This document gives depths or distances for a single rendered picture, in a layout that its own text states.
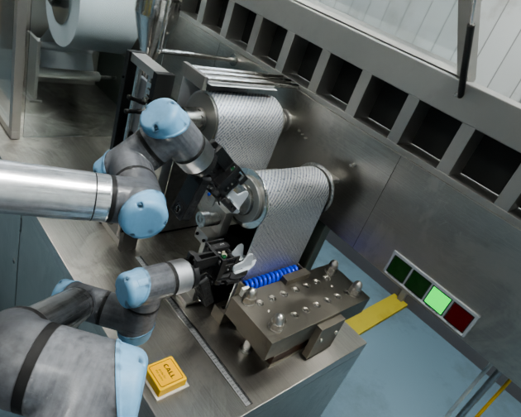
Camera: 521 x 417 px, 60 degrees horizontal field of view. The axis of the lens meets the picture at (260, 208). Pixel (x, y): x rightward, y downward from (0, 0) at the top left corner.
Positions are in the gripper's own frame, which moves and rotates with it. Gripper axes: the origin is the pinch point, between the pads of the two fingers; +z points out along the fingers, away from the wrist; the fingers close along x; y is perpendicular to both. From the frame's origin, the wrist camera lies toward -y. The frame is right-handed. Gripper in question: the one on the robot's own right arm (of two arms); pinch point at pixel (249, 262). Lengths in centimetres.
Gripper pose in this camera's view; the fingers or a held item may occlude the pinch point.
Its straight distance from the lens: 115.4
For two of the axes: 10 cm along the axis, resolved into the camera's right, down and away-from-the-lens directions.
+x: -6.2, -5.6, 5.5
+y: 3.1, -8.2, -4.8
